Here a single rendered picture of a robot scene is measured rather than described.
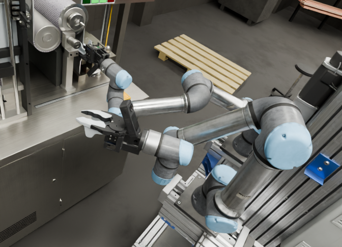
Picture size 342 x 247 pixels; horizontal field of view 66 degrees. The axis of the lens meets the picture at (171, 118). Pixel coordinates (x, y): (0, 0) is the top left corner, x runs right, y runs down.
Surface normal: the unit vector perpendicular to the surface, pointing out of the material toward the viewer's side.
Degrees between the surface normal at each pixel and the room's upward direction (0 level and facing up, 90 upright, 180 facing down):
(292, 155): 83
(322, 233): 90
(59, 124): 0
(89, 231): 0
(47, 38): 90
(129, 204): 0
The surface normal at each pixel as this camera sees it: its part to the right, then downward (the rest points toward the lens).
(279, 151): -0.10, 0.53
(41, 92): 0.29, -0.71
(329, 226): -0.54, 0.43
